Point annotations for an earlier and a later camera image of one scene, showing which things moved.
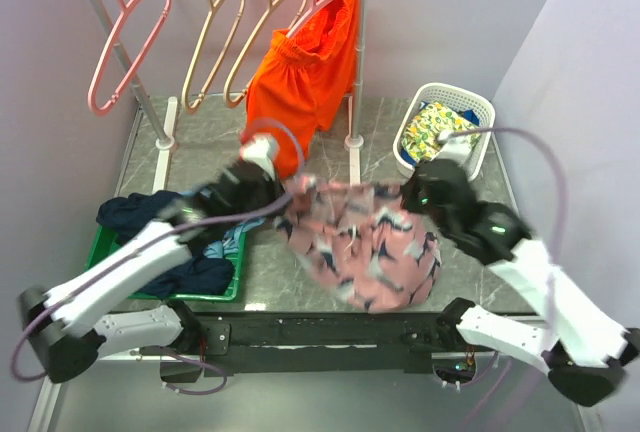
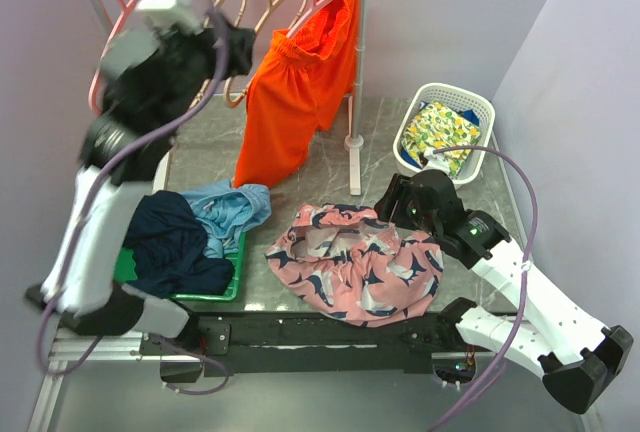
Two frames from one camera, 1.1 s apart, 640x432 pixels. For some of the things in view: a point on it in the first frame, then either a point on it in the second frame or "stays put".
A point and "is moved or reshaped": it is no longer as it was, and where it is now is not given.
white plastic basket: x=457 y=99 stays put
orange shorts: x=306 y=81 stays put
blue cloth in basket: x=467 y=114 stays put
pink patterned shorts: x=365 y=242 is moved or reshaped
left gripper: x=274 y=187 → x=241 y=43
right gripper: x=408 y=198 → x=398 y=189
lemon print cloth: x=432 y=122 stays put
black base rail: x=333 y=342 stays put
